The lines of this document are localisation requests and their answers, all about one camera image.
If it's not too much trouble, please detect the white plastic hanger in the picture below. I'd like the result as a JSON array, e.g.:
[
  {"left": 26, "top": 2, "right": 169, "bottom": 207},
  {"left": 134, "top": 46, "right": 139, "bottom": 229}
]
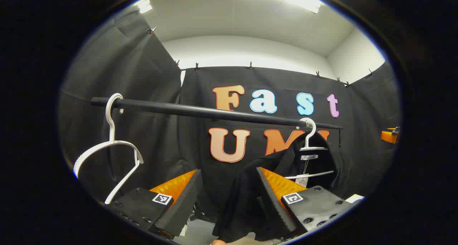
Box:
[
  {"left": 73, "top": 93, "right": 144, "bottom": 205},
  {"left": 284, "top": 118, "right": 335, "bottom": 179}
]

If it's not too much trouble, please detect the small ceiling light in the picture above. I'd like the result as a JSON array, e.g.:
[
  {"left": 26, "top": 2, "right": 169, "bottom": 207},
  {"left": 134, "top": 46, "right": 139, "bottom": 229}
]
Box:
[{"left": 134, "top": 0, "right": 153, "bottom": 15}]

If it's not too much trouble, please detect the black backdrop cloth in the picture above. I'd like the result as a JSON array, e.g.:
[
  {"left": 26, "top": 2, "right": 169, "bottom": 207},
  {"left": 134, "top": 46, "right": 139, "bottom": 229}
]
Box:
[{"left": 59, "top": 11, "right": 401, "bottom": 220}]

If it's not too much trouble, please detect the row of small backdrop clips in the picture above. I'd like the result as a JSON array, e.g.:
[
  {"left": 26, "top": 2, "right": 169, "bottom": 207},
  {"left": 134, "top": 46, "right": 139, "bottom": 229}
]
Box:
[{"left": 150, "top": 26, "right": 374, "bottom": 88}]

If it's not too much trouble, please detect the black clothes rail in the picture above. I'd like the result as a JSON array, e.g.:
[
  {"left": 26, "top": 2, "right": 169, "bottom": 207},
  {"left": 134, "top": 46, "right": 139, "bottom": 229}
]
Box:
[{"left": 91, "top": 97, "right": 344, "bottom": 147}]

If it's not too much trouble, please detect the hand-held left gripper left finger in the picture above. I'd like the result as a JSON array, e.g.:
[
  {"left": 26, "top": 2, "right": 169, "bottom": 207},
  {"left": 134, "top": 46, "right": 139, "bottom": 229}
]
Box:
[{"left": 104, "top": 169, "right": 204, "bottom": 238}]

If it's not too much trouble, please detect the black jacket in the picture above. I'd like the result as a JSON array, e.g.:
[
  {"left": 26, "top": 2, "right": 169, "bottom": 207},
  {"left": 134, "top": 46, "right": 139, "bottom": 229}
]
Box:
[{"left": 212, "top": 131, "right": 353, "bottom": 242}]

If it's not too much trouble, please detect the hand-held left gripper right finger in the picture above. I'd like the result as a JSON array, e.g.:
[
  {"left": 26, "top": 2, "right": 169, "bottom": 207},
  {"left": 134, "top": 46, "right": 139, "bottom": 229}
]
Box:
[{"left": 256, "top": 167, "right": 358, "bottom": 240}]

